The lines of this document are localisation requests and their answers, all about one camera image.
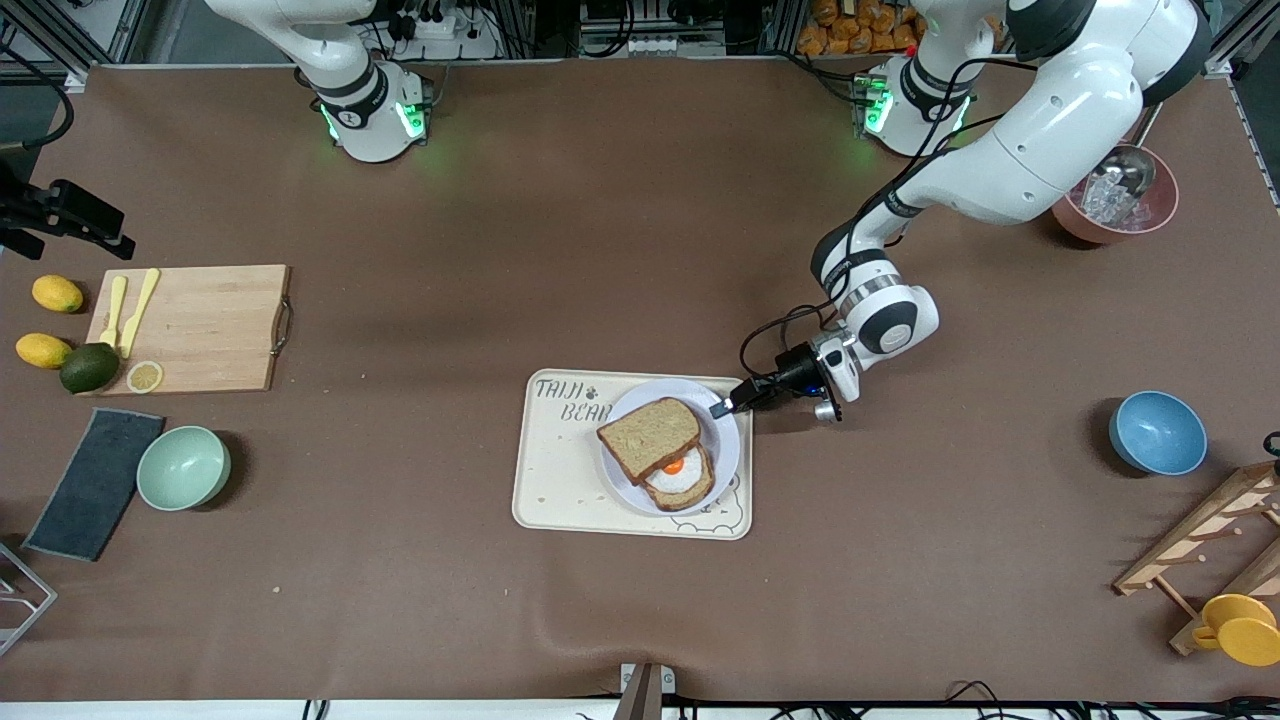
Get yellow plastic knife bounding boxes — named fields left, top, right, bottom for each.
left=119, top=268, right=161, bottom=359

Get plain brown bread slice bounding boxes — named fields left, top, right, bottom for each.
left=597, top=397, right=703, bottom=486

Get white wire dish rack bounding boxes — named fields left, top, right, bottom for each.
left=0, top=540, right=58, bottom=656

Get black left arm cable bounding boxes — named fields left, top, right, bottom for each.
left=739, top=58, right=1013, bottom=383

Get dark grey cloth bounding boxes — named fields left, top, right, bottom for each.
left=22, top=407, right=166, bottom=562

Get mint green bowl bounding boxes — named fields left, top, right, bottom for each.
left=137, top=426, right=232, bottom=512

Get yellow lemon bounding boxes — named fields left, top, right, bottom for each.
left=15, top=333, right=74, bottom=370
left=31, top=275, right=85, bottom=314

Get wooden cutting board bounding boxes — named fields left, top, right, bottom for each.
left=88, top=265, right=294, bottom=397

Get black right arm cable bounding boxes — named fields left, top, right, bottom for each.
left=0, top=45, right=77, bottom=151

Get fried egg toy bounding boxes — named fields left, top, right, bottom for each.
left=648, top=452, right=709, bottom=493

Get orange snack bags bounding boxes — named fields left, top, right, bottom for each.
left=797, top=0, right=926, bottom=56

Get dark green lime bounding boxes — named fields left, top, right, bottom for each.
left=59, top=342, right=121, bottom=395

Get cream bear print tray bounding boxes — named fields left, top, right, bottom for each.
left=512, top=370, right=754, bottom=541

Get blue bowl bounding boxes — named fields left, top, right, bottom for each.
left=1108, top=391, right=1208, bottom=476

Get white power strip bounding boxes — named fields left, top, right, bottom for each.
left=392, top=10, right=501, bottom=61

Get metal scoop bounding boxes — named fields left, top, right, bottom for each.
left=1102, top=100, right=1167, bottom=198

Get clear ice cube pile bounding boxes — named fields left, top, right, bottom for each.
left=1080, top=165, right=1143, bottom=226

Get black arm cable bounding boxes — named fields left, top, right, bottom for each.
left=739, top=58, right=1013, bottom=383
left=0, top=45, right=77, bottom=151

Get metal table edge bracket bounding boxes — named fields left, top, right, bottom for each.
left=615, top=662, right=677, bottom=720

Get yellow mug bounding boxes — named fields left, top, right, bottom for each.
left=1192, top=594, right=1280, bottom=667

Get white round ribbed plate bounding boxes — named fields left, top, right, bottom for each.
left=599, top=378, right=742, bottom=517

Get yellow plastic fork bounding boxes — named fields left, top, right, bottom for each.
left=99, top=276, right=129, bottom=349

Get wooden peg mug rack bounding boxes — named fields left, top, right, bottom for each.
left=1113, top=460, right=1280, bottom=656

